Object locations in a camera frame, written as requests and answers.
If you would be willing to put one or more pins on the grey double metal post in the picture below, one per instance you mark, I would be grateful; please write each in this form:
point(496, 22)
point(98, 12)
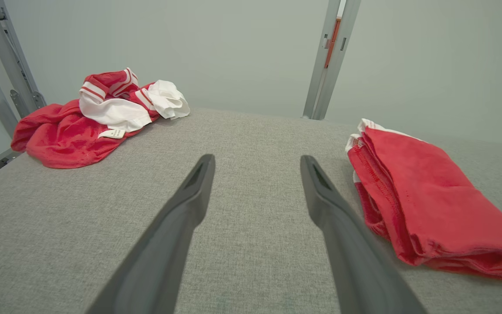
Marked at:
point(320, 87)

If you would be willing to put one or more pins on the orange strip behind post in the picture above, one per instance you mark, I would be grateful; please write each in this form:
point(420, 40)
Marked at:
point(334, 39)

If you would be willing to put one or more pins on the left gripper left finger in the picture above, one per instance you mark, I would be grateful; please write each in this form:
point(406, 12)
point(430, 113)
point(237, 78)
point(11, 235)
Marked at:
point(155, 270)

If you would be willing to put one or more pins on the grey metal wheeled frame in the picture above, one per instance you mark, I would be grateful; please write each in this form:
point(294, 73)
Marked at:
point(7, 48)

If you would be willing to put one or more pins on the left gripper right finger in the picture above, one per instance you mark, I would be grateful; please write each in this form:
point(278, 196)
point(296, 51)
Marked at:
point(360, 270)

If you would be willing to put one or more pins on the red white striped jersey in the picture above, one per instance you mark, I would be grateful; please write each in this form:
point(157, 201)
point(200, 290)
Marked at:
point(63, 135)

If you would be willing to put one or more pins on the plain red garment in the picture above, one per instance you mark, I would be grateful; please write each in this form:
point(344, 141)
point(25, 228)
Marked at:
point(442, 205)

